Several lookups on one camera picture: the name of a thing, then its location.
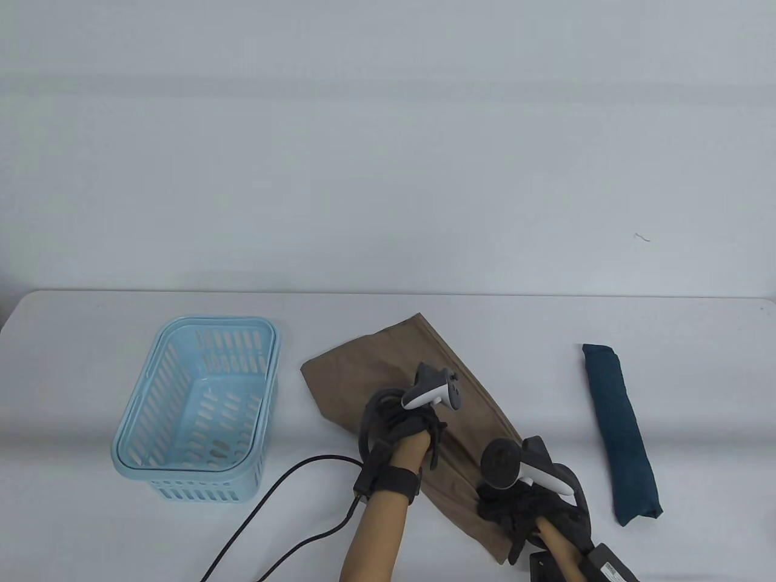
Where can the person's left hand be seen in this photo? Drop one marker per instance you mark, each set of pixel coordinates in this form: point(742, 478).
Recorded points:
point(412, 424)

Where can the person's right hand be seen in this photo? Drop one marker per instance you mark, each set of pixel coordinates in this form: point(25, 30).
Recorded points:
point(521, 503)

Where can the brown garment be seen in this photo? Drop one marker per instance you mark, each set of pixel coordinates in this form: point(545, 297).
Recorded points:
point(364, 376)

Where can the dark teal shorts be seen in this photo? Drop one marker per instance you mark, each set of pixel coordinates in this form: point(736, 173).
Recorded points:
point(624, 436)

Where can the person's right forearm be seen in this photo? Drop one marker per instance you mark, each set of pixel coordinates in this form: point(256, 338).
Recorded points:
point(561, 548)

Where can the dark grey left hand controller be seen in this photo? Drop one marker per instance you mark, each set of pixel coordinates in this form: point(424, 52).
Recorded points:
point(433, 388)

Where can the dark grey hand controller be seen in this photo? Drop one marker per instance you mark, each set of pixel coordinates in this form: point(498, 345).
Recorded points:
point(503, 464)
point(433, 388)

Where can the dark grey right hand controller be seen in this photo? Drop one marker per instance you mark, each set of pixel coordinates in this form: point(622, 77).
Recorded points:
point(503, 464)

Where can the light blue plastic basket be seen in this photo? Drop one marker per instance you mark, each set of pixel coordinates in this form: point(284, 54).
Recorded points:
point(136, 442)

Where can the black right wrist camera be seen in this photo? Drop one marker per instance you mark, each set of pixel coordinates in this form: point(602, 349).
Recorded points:
point(545, 567)

